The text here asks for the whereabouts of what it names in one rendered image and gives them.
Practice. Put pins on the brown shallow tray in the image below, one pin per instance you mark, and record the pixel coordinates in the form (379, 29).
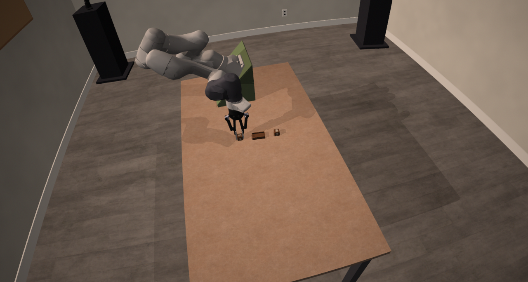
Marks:
(258, 135)

